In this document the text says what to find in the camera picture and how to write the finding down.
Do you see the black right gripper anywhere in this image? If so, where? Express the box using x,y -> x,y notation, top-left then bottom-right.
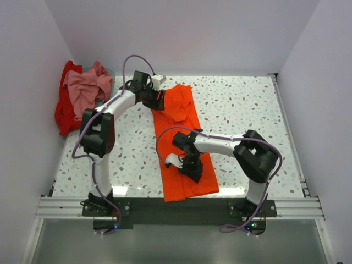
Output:
178,152 -> 204,183

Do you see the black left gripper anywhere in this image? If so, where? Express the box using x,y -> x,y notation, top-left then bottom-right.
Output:
142,84 -> 165,112

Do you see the orange t shirt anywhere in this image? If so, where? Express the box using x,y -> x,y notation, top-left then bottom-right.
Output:
151,84 -> 219,202

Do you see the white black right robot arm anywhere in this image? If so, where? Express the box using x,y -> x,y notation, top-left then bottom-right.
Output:
165,129 -> 283,216

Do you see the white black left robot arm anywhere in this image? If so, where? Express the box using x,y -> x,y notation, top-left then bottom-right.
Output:
78,71 -> 166,217

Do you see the teal laundry basket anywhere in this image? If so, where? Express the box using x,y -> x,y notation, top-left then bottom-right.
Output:
82,65 -> 116,109

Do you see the pink t shirt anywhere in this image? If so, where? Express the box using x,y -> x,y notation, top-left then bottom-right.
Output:
64,60 -> 114,120

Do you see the red t shirt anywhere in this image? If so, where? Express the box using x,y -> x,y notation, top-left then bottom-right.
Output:
54,60 -> 85,136

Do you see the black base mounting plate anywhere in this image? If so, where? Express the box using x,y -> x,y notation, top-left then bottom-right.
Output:
80,197 -> 278,234

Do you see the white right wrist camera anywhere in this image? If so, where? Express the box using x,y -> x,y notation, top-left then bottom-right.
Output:
165,153 -> 183,168

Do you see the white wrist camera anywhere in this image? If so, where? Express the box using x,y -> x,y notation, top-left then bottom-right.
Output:
165,153 -> 183,168
151,74 -> 166,90

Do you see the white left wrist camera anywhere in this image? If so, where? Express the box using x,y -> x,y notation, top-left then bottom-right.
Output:
151,74 -> 166,90

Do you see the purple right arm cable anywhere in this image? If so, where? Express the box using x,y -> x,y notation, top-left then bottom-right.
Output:
155,126 -> 284,234

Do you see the aluminium front frame rail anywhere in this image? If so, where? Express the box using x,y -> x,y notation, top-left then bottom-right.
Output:
35,197 -> 325,220

